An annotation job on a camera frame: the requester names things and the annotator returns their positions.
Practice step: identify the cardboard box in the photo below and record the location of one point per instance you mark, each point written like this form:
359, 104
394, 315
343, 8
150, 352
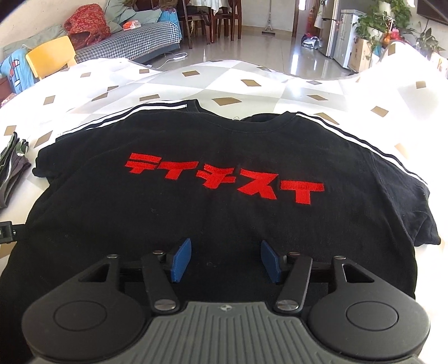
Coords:
360, 54

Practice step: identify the orange snack packet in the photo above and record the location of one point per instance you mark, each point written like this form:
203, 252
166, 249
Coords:
132, 24

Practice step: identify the houndstooth sofa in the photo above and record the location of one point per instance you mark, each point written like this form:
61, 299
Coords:
133, 40

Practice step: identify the blue cartoon blanket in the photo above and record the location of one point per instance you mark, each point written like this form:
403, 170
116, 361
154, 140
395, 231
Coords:
14, 68

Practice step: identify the silver refrigerator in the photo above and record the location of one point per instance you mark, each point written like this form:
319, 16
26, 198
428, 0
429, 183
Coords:
332, 28

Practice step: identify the red patterned cloth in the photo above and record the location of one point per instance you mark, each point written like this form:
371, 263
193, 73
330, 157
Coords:
85, 24

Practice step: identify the teal pillow with dark piping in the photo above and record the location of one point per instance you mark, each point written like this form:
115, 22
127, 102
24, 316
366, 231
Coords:
117, 14

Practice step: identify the pale teal cushion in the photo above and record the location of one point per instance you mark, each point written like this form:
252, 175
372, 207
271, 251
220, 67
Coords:
148, 18

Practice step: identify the white power strip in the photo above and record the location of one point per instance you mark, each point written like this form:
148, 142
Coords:
180, 55

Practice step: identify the dark wooden dining chair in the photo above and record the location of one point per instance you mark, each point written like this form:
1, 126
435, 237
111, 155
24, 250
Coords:
227, 17
192, 21

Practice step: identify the black t-shirt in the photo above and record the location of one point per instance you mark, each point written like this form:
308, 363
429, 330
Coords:
227, 140

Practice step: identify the grey white checkered tablecloth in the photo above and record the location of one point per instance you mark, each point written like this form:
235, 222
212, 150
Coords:
245, 80

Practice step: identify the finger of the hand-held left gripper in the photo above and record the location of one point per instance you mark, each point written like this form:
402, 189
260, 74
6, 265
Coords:
10, 232

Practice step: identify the yellow plastic chair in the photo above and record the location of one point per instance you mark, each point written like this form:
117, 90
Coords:
49, 57

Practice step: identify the fruit basket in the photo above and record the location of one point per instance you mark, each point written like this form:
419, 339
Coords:
391, 37

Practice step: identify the green potted plant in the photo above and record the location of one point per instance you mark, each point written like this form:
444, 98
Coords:
381, 17

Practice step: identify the wall television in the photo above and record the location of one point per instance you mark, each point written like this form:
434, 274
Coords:
434, 8

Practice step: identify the green striped folded shirt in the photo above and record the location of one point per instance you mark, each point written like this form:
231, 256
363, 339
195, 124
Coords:
12, 171

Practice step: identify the shiny plastic bag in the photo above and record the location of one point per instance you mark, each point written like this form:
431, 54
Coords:
310, 41

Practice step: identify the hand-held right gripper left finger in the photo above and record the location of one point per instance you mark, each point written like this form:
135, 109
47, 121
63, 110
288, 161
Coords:
182, 259

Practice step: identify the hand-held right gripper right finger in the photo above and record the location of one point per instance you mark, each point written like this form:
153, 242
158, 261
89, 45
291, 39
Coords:
271, 260

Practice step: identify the grey-green quilt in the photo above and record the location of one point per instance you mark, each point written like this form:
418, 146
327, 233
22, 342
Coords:
35, 40

